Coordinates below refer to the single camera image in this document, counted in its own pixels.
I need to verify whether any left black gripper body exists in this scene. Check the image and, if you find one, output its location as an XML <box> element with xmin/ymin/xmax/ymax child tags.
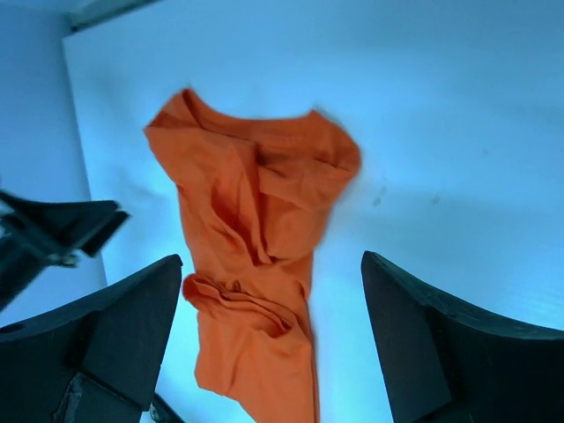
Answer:
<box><xmin>1</xmin><ymin>190</ymin><xmax>78</xmax><ymax>308</ymax></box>

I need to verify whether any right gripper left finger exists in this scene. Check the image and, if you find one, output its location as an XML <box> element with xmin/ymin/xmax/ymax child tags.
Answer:
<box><xmin>1</xmin><ymin>255</ymin><xmax>182</xmax><ymax>422</ymax></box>

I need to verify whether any orange t shirt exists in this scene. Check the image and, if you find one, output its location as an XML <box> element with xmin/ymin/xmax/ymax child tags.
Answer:
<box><xmin>145</xmin><ymin>89</ymin><xmax>360</xmax><ymax>422</ymax></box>

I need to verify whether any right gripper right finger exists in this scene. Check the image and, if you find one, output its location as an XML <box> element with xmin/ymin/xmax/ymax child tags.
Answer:
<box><xmin>361</xmin><ymin>251</ymin><xmax>563</xmax><ymax>423</ymax></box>

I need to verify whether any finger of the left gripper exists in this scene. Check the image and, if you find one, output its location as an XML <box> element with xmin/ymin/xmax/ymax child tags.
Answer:
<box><xmin>26</xmin><ymin>200</ymin><xmax>130</xmax><ymax>256</ymax></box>

